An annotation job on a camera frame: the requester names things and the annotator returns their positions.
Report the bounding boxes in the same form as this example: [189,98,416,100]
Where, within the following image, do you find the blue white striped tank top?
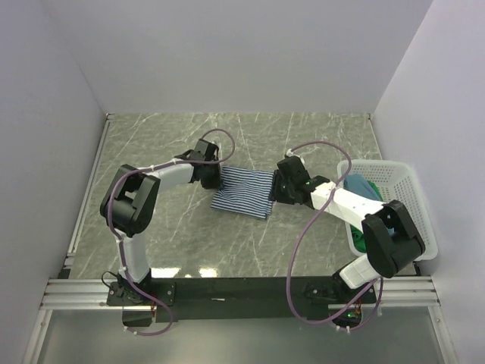
[211,166,273,220]

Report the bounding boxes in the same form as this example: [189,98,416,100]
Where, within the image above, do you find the teal blue tank top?
[343,174,381,201]

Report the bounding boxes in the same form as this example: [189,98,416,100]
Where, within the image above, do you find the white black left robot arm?
[100,139,221,305]

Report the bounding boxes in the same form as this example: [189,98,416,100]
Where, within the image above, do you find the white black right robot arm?
[271,155,426,303]

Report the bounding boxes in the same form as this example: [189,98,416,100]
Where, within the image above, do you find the green tank top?
[350,181,383,253]

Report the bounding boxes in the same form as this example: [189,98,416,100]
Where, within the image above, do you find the white plastic laundry basket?
[349,159,438,261]

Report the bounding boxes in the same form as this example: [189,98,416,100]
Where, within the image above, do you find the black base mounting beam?
[106,276,359,327]

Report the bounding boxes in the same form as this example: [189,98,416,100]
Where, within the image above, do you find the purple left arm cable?
[105,128,235,338]

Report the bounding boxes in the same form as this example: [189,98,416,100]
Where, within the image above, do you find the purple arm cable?
[286,141,383,326]
[105,128,235,338]

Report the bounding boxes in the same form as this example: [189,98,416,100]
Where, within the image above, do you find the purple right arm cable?
[286,141,383,326]

